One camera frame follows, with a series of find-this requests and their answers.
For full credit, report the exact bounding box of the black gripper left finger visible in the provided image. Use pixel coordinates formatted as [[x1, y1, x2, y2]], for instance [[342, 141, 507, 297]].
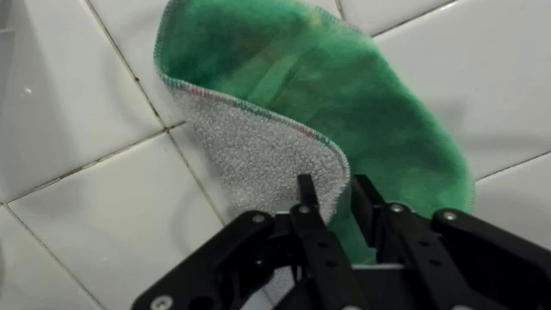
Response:
[[290, 173, 369, 310]]

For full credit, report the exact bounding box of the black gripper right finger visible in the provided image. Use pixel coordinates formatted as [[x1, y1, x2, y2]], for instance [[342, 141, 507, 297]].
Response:
[[352, 173, 507, 310]]

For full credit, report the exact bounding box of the green and grey rag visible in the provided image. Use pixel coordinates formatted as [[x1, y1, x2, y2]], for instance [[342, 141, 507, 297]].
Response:
[[154, 0, 474, 263]]

